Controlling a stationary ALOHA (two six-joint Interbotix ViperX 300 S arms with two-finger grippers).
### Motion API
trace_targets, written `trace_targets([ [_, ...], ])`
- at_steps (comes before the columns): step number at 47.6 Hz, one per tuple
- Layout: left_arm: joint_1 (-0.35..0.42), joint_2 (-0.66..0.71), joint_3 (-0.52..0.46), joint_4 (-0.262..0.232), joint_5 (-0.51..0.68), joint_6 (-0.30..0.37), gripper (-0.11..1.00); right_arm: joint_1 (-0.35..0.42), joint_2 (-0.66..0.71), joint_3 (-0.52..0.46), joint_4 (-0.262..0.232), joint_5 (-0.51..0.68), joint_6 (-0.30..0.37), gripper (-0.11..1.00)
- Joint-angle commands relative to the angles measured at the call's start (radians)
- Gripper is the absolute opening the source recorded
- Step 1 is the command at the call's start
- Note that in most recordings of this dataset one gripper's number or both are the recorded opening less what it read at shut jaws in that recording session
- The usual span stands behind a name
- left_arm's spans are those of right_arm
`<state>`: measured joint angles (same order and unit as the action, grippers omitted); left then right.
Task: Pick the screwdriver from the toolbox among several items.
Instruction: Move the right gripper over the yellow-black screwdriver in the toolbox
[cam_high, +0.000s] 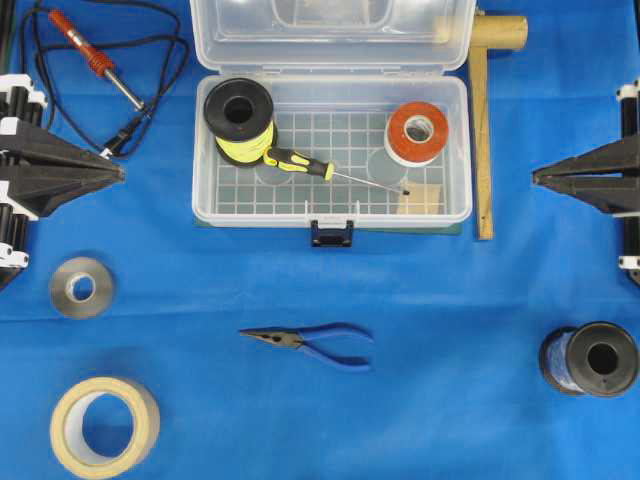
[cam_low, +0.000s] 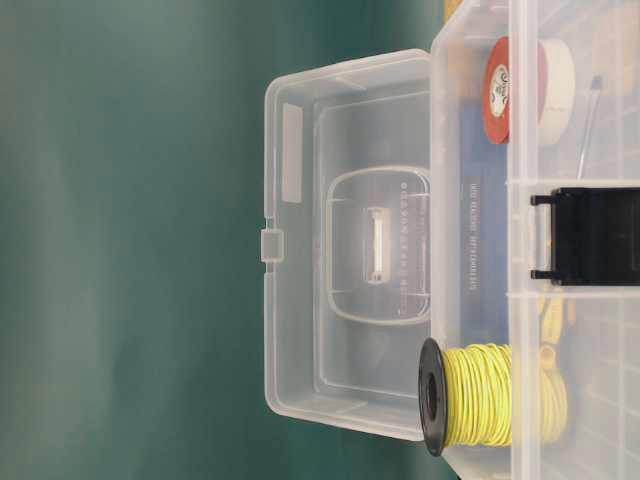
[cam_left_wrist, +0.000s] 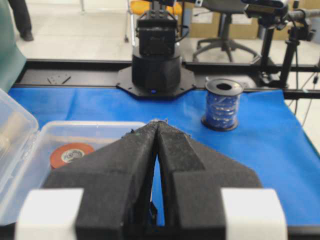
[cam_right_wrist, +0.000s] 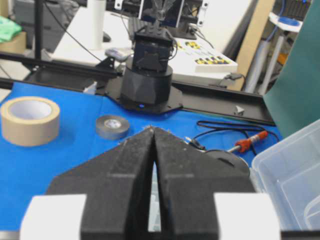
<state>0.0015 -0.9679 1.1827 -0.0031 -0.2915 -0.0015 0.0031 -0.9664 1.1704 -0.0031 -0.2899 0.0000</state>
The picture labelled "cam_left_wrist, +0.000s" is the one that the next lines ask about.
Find clear plastic toolbox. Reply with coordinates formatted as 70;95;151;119
0;90;144;226

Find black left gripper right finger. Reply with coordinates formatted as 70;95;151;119
156;121;288;240

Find black mounting rail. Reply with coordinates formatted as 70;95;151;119
14;59;320;100

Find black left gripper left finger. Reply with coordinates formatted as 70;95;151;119
14;122;158;240

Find person leg dark trousers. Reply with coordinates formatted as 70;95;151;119
8;0;34;42

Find black office chair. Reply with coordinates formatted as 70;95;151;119
192;0;258;63

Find blue wire spool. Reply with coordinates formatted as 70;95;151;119
201;78;244;132

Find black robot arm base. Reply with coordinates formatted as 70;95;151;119
116;0;196;98

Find black camera stand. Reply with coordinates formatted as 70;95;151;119
241;0;320;89

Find red tape roll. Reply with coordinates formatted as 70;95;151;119
49;142;95;169

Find cardboard box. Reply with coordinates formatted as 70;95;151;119
189;0;259;40

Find blue table mat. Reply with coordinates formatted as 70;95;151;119
9;87;320;226

